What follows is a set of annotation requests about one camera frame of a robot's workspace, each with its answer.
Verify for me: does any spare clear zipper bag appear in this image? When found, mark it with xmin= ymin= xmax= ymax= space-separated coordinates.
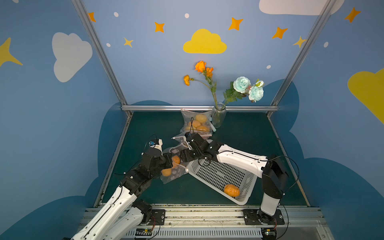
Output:
xmin=172 ymin=132 xmax=212 ymax=145

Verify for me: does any wrinkled orange potato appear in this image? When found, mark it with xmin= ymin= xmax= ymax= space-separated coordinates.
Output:
xmin=224 ymin=184 xmax=241 ymax=198
xmin=172 ymin=155 xmax=181 ymax=168

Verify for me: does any large orange potato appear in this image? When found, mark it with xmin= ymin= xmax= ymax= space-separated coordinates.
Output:
xmin=188 ymin=120 xmax=202 ymax=129

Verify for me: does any clear zipper bag pink zipper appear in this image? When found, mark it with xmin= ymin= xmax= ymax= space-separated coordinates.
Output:
xmin=180 ymin=109 xmax=213 ymax=133

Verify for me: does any yellow green potato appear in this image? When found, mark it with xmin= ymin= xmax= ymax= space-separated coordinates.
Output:
xmin=195 ymin=114 xmax=208 ymax=124

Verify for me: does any wrinkled orange potato bottom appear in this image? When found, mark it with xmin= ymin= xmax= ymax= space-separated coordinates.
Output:
xmin=224 ymin=184 xmax=241 ymax=198

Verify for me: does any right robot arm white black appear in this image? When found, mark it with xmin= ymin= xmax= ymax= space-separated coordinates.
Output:
xmin=180 ymin=132 xmax=289 ymax=217

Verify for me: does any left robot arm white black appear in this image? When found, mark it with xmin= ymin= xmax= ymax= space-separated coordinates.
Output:
xmin=71 ymin=147 xmax=173 ymax=240

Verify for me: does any light blue toy trowel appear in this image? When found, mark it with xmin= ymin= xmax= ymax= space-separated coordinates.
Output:
xmin=209 ymin=122 xmax=217 ymax=132

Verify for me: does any white perforated plastic basket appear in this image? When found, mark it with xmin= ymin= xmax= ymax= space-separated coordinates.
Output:
xmin=187 ymin=160 xmax=257 ymax=205

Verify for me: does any ribbed glass vase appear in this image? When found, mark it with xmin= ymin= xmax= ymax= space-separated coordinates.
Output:
xmin=211 ymin=103 xmax=227 ymax=129

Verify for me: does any left controller board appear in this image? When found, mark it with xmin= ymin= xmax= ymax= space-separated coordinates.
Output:
xmin=135 ymin=229 xmax=154 ymax=238

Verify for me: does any controller board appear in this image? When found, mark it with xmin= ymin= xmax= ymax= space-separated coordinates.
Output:
xmin=135 ymin=229 xmax=154 ymax=238
xmin=261 ymin=228 xmax=277 ymax=240

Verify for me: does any mint artificial rose stem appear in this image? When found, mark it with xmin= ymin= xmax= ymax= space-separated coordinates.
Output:
xmin=223 ymin=77 xmax=265 ymax=106

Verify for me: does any orange artificial flower stem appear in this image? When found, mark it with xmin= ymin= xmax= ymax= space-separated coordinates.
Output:
xmin=183 ymin=61 xmax=218 ymax=108

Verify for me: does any right controller board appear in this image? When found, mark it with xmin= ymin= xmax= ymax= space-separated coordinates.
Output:
xmin=261 ymin=228 xmax=277 ymax=240

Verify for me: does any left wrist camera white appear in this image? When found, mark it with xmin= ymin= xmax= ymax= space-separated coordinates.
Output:
xmin=149 ymin=139 xmax=163 ymax=155

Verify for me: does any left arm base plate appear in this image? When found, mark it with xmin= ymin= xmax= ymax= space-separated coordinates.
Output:
xmin=141 ymin=209 xmax=166 ymax=226

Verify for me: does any aluminium back frame rail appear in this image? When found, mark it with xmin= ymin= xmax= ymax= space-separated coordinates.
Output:
xmin=121 ymin=105 xmax=279 ymax=112

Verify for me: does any front aluminium rail bed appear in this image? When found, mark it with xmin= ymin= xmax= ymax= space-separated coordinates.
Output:
xmin=79 ymin=203 xmax=334 ymax=240

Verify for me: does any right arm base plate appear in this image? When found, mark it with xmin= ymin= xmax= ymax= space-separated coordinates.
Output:
xmin=243 ymin=209 xmax=285 ymax=226

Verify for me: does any right aluminium frame post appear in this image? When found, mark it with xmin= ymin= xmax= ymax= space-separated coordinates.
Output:
xmin=267 ymin=0 xmax=337 ymax=119

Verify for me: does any aluminium frame post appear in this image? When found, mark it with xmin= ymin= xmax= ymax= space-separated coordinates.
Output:
xmin=72 ymin=0 xmax=128 ymax=108
xmin=267 ymin=0 xmax=337 ymax=119

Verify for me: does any left aluminium frame post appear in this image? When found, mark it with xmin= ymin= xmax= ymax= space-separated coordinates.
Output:
xmin=72 ymin=0 xmax=128 ymax=108

